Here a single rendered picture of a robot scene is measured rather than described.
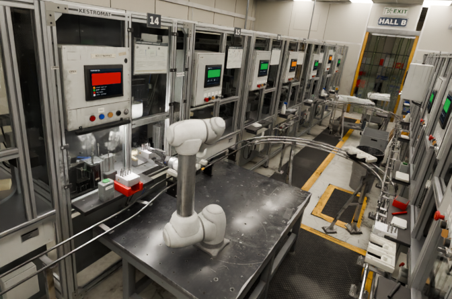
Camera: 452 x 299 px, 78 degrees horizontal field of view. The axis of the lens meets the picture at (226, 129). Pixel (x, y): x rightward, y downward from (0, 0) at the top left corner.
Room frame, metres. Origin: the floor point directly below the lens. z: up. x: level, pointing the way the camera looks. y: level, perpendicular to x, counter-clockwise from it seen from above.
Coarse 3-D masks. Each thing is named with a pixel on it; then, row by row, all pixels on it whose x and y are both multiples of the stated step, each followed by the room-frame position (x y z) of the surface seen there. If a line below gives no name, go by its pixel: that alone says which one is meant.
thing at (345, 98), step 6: (336, 96) 6.66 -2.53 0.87; (342, 96) 6.42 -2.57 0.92; (348, 96) 6.70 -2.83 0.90; (354, 102) 6.23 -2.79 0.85; (360, 102) 6.20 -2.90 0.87; (366, 102) 6.28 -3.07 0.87; (372, 102) 6.30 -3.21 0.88; (366, 114) 6.59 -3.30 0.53; (330, 120) 6.68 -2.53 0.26; (336, 120) 6.74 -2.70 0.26; (330, 126) 6.76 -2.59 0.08; (348, 126) 6.30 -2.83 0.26; (330, 132) 6.30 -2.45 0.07; (360, 132) 6.60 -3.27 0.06
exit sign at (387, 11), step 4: (384, 8) 8.79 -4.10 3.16; (388, 8) 8.74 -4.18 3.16; (392, 8) 8.69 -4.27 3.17; (396, 8) 8.64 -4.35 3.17; (400, 8) 8.59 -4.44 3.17; (404, 8) 8.54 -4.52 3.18; (408, 8) 8.49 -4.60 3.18; (384, 12) 8.78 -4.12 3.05; (388, 12) 8.73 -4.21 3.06; (392, 12) 8.68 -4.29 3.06; (396, 12) 8.63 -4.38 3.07; (400, 12) 8.58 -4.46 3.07; (404, 12) 8.53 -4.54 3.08
